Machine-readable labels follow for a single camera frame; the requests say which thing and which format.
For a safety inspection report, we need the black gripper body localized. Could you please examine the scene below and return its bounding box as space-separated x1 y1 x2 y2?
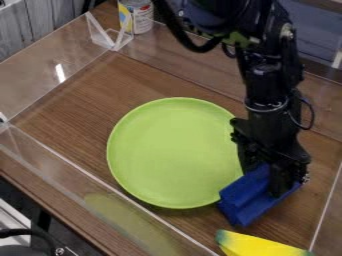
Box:
228 103 312 184

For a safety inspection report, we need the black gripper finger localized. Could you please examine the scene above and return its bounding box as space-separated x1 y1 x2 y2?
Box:
237 141 267 173
268 161 294 198

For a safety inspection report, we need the blue star-shaped block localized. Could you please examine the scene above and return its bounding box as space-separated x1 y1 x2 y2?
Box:
217 164 300 227

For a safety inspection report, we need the yellow green banana toy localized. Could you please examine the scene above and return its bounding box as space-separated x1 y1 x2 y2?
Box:
215 230 315 256

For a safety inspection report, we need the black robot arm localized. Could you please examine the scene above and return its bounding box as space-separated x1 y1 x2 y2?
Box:
152 0 314 197

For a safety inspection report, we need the green round plate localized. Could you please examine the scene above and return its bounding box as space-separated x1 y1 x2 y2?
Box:
105 97 241 209

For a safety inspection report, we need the white labelled can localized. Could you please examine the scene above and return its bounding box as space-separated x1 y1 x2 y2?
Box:
117 0 153 35

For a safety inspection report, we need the clear acrylic enclosure wall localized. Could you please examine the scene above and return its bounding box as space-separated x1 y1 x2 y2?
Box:
0 6 342 256

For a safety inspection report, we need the black cable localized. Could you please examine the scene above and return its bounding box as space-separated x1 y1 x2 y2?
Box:
0 229 61 256

